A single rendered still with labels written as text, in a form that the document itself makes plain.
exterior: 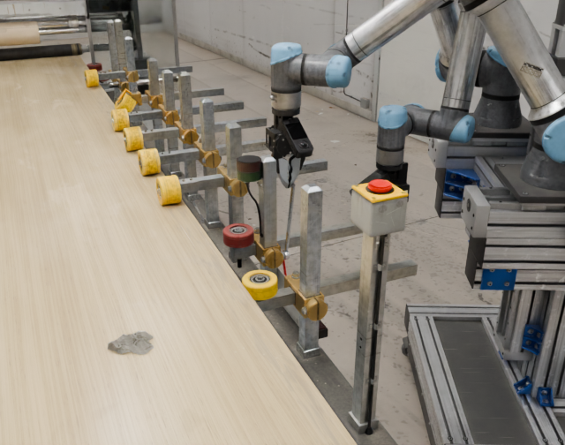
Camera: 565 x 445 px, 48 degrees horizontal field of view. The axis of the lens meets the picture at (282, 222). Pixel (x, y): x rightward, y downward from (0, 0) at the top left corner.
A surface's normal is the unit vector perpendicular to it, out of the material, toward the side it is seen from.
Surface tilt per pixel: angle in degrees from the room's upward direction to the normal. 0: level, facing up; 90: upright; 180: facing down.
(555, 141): 96
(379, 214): 90
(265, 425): 0
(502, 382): 0
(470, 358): 0
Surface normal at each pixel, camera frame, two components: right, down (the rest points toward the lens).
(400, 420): 0.00, -0.90
